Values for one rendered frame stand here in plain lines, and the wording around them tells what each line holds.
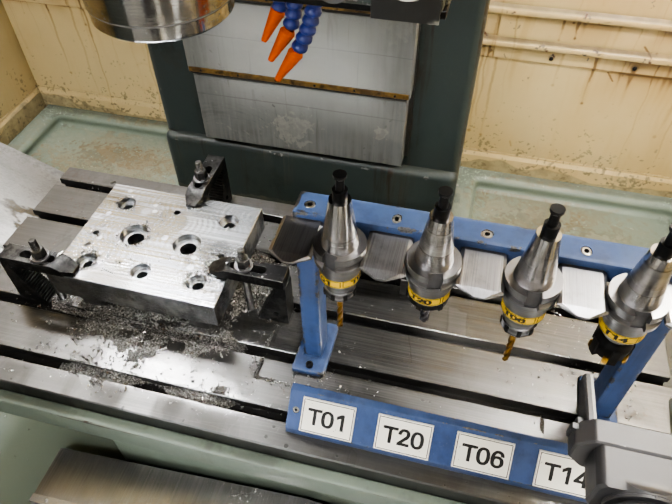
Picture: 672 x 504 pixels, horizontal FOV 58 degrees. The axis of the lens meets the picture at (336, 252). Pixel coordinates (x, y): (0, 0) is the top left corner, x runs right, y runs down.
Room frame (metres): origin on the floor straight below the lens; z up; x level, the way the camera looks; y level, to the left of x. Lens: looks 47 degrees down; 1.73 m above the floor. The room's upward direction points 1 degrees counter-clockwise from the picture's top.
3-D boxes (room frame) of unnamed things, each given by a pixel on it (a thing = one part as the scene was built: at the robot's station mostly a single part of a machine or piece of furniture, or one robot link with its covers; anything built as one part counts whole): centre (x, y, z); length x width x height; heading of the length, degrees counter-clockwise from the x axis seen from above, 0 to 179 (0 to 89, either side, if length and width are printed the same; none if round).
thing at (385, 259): (0.47, -0.06, 1.21); 0.07 x 0.05 x 0.01; 165
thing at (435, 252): (0.45, -0.11, 1.26); 0.04 x 0.04 x 0.07
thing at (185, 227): (0.72, 0.30, 0.97); 0.29 x 0.23 x 0.05; 75
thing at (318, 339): (0.55, 0.03, 1.05); 0.10 x 0.05 x 0.30; 165
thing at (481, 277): (0.44, -0.16, 1.21); 0.07 x 0.05 x 0.01; 165
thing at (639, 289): (0.40, -0.32, 1.26); 0.04 x 0.04 x 0.07
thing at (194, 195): (0.86, 0.24, 0.97); 0.13 x 0.03 x 0.15; 165
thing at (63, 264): (0.66, 0.49, 0.97); 0.13 x 0.03 x 0.15; 75
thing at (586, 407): (0.30, -0.25, 1.18); 0.06 x 0.02 x 0.03; 165
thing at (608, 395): (0.44, -0.39, 1.05); 0.10 x 0.05 x 0.30; 165
